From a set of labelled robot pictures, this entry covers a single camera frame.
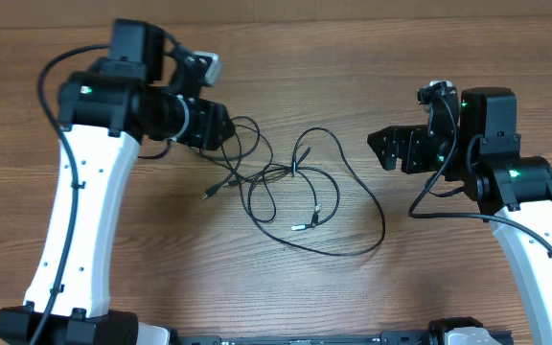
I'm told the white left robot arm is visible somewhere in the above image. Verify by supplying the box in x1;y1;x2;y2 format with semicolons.
0;19;235;344

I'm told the black USB cable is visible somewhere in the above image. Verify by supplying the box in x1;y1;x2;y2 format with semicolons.
246;126;386;258

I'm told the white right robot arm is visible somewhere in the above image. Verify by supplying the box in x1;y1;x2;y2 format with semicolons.
367;81;552;344

